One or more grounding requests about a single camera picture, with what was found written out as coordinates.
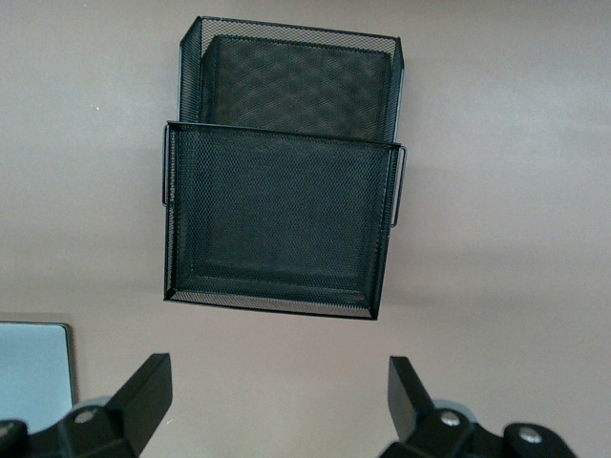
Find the black mesh two-tier tray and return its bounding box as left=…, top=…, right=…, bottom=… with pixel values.
left=158, top=15, right=409, bottom=322

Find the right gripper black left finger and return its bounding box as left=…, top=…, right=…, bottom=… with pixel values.
left=28, top=352, right=174, bottom=458

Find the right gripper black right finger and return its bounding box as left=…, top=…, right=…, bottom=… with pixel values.
left=384, top=356, right=502, bottom=458

